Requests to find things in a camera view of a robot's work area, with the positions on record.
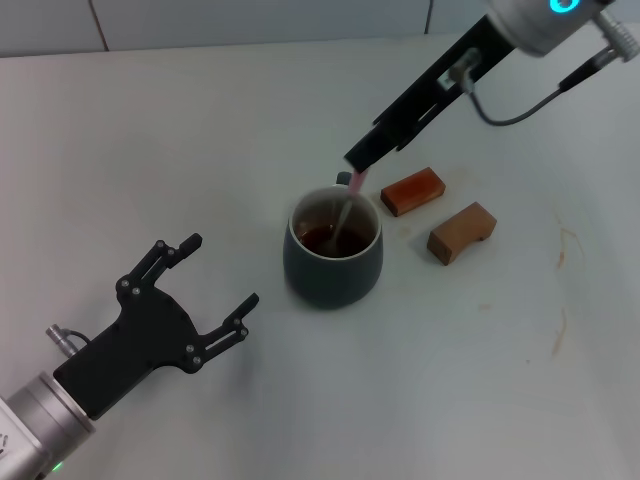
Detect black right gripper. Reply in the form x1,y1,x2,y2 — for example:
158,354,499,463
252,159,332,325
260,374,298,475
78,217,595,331
343,14,521,175

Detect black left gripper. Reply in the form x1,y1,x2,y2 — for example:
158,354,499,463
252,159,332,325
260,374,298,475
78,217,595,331
51,232,261,421

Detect pink handled metal spoon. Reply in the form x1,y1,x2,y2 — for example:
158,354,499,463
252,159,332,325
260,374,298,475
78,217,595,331
327,168,371,252

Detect dark grey ceramic mug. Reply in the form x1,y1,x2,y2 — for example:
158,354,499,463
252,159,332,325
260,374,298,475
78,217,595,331
282,170,385,310

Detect reddish brown flat wooden block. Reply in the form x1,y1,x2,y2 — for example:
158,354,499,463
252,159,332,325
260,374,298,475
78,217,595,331
379,166,447,218

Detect dark brown coffee liquid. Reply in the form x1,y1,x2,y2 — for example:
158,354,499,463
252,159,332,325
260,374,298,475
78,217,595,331
294,225,370,259

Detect light brown arched wooden block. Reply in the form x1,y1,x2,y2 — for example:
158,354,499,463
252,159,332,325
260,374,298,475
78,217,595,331
426,201,499,266

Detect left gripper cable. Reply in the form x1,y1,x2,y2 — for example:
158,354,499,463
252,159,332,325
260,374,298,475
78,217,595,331
45,323,93,358

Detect grey right gripper cable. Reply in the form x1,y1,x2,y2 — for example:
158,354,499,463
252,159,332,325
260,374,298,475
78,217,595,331
447,8,640,127

